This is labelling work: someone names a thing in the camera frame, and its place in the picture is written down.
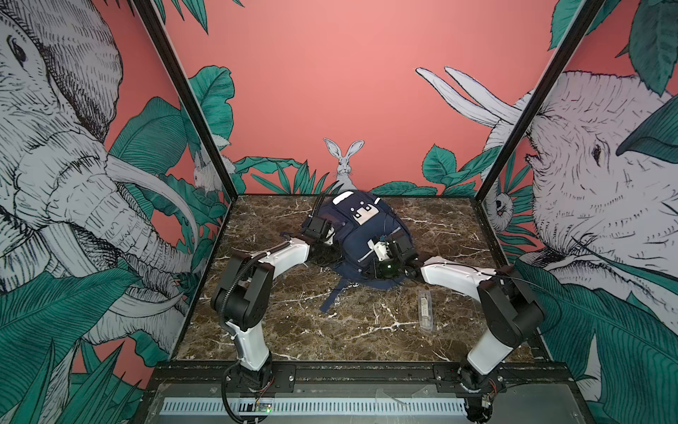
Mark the right black frame post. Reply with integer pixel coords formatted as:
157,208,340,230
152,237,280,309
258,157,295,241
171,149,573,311
474,0,605,202

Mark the black front mounting rail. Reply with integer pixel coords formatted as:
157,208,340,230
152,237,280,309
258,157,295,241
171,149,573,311
147,360,574,397

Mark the black frame post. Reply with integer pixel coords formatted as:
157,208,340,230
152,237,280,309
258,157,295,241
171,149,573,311
132,0,238,203
474,0,605,202

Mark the navy blue student backpack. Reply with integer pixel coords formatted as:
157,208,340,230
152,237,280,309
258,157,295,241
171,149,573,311
284,190,414,314

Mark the left black frame post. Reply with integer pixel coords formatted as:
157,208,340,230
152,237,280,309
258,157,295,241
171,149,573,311
132,0,238,203

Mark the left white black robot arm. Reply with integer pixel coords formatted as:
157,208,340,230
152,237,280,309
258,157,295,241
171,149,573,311
211,217,335,397

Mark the white perforated cable duct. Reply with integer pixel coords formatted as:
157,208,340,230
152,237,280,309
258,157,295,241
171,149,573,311
160,397,467,417

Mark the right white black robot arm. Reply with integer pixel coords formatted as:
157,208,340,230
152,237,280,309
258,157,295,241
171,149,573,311
367,231,546,393

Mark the clear plastic small case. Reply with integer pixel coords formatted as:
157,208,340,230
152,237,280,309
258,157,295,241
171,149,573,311
418,290,434,332

